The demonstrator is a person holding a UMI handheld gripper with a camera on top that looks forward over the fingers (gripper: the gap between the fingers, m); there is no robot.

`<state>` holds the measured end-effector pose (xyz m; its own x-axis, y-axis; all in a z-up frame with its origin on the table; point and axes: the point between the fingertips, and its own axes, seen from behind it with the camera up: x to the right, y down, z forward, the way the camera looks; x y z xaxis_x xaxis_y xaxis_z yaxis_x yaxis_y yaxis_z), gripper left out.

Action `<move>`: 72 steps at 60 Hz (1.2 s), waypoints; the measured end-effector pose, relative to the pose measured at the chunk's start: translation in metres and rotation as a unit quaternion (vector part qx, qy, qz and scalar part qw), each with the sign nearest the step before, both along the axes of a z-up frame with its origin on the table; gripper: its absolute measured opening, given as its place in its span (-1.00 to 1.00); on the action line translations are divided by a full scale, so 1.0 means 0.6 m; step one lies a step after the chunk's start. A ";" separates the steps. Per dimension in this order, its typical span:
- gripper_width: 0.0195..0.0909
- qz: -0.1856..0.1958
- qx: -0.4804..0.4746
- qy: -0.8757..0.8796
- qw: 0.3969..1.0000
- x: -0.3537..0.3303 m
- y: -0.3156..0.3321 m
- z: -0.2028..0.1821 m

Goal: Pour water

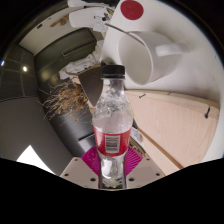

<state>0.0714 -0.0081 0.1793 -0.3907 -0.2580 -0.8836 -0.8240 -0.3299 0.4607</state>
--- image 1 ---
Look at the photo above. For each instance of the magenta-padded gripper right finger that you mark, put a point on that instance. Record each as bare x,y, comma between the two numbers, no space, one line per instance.
145,170

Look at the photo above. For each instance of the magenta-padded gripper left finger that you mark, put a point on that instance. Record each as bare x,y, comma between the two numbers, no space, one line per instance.
78,170

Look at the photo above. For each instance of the clear red-labelled drink bottle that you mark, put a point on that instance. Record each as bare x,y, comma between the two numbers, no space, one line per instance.
111,123

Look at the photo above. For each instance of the light wooden board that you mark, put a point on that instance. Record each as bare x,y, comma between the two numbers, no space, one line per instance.
173,123

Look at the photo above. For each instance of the grey pot with dried plant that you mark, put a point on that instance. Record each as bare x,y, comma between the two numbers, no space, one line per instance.
91,83

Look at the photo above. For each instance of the white plaster statue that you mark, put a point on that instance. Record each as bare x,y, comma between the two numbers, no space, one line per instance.
80,66

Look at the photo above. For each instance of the white mug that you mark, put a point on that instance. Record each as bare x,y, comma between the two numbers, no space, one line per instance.
136,60

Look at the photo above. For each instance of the metal spoon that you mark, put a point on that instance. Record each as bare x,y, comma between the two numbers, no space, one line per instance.
123,30

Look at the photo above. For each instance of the loose white papers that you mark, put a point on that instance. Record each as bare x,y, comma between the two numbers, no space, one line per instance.
100,21

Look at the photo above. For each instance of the wooden figure sculpture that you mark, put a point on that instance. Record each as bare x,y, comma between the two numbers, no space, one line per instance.
60,21

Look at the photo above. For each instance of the white shell chair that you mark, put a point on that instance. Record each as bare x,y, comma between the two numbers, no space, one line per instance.
80,18

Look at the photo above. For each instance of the flat round red coaster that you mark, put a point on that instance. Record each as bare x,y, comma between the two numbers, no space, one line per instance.
132,9

